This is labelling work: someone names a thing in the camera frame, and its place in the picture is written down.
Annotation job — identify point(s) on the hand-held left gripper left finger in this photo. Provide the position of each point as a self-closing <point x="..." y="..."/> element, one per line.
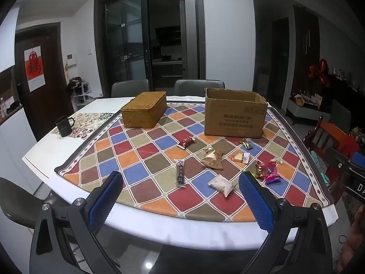
<point x="105" y="202"/>

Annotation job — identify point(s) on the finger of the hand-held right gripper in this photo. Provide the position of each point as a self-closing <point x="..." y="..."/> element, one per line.
<point x="336" y="158"/>
<point x="358" y="157"/>

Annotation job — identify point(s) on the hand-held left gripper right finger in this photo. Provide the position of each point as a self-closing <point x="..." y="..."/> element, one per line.
<point x="255" y="202"/>

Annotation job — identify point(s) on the red candy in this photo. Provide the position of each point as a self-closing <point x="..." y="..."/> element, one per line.
<point x="259" y="169"/>

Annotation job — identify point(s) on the pink snack packet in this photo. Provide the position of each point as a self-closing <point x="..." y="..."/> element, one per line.
<point x="272" y="174"/>

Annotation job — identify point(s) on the white snack packet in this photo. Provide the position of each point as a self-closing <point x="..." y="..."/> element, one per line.
<point x="223" y="185"/>

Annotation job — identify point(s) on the clear packet with yellow snack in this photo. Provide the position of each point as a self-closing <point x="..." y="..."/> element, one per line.
<point x="241" y="157"/>

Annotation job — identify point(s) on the pale green candy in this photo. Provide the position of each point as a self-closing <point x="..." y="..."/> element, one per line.
<point x="277" y="160"/>

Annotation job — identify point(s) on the gold candy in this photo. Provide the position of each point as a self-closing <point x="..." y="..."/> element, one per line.
<point x="245" y="143"/>

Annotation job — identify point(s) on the tan snack packet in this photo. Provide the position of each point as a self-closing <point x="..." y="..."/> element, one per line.
<point x="212" y="159"/>

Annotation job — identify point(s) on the long black snack bar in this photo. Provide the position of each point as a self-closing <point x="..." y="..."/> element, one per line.
<point x="180" y="172"/>

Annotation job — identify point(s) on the brown cardboard box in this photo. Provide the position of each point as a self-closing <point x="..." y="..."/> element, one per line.
<point x="235" y="114"/>

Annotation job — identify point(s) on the dark red snack packet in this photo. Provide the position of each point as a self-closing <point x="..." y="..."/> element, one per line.
<point x="185" y="142"/>

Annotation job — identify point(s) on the person's right hand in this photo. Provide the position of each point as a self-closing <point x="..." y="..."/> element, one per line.
<point x="353" y="242"/>

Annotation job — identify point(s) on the teal cloth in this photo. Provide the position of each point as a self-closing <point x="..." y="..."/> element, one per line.
<point x="318" y="162"/>

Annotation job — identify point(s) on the low white cabinet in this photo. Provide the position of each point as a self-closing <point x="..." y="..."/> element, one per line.
<point x="305" y="111"/>

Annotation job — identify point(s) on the floral patterned placemat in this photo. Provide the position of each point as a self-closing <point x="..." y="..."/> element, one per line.
<point x="85" y="122"/>

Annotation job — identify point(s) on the red foil balloons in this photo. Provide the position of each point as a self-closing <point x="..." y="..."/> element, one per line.
<point x="320" y="72"/>

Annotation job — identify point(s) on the dark mug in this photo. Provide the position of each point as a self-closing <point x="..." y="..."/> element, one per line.
<point x="64" y="125"/>

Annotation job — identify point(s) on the woven wicker lidded basket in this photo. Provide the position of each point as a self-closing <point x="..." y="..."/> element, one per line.
<point x="144" y="110"/>

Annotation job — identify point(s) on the white shoe rack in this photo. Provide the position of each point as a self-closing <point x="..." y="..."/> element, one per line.
<point x="79" y="94"/>

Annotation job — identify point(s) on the brown wooden door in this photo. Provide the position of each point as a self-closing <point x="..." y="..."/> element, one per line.
<point x="42" y="97"/>

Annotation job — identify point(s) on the white intercom panel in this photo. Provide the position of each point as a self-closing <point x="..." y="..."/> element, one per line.
<point x="71" y="59"/>

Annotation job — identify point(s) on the red and white door poster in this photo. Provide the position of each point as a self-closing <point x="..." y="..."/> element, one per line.
<point x="34" y="68"/>

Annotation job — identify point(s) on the sliding glass door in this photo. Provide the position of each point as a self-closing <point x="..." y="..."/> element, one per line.
<point x="125" y="42"/>

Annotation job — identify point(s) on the silver refrigerator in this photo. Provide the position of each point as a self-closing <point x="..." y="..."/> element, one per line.
<point x="189" y="40"/>

